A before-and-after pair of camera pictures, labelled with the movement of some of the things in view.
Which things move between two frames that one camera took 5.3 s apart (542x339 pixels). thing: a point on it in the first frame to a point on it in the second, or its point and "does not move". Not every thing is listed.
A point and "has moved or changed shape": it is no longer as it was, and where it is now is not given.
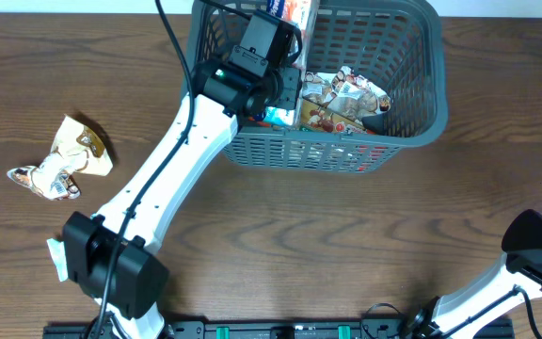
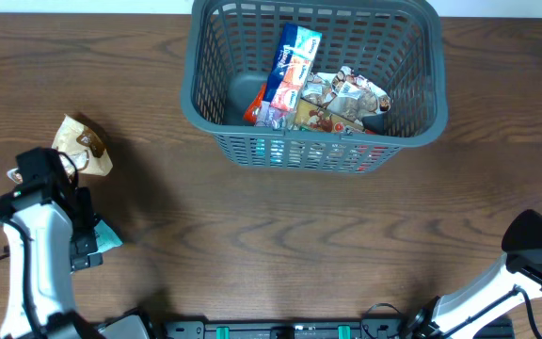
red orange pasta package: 316,120 has moved or changed shape
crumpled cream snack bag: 75,149 does not move
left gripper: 291,98 to 85,241
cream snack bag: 356,96 does not move
